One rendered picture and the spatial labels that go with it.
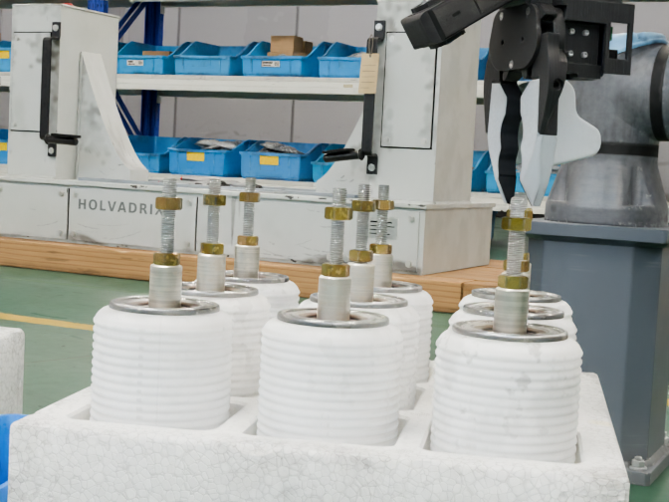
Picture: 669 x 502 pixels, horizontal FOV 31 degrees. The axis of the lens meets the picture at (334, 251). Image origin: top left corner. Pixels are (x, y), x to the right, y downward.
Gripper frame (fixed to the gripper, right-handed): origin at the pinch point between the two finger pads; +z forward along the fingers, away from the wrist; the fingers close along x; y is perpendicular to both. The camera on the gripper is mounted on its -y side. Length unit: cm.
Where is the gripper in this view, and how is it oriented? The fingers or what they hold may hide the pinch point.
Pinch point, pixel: (514, 186)
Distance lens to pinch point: 91.4
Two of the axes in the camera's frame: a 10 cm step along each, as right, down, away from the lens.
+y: 9.4, 0.2, 3.5
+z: -0.5, 10.0, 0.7
